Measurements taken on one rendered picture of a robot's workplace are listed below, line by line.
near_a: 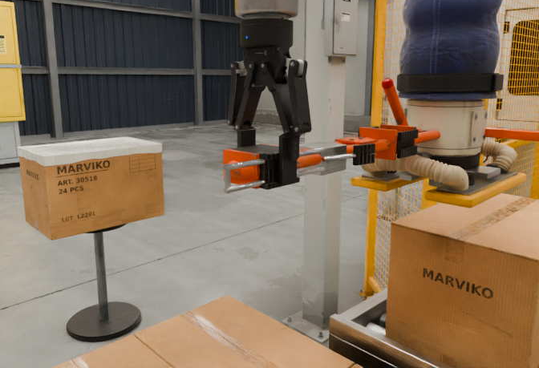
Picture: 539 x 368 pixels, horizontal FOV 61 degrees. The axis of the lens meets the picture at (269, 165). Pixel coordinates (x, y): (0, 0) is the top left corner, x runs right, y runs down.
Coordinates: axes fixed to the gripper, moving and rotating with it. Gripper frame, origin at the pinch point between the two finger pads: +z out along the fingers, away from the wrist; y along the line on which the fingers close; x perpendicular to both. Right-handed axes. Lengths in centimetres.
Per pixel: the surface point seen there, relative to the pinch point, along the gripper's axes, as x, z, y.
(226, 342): -35, 70, 55
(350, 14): -141, -42, 89
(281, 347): -45, 70, 41
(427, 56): -49, -17, 1
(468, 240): -69, 29, -4
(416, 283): -69, 46, 10
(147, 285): -91, 125, 212
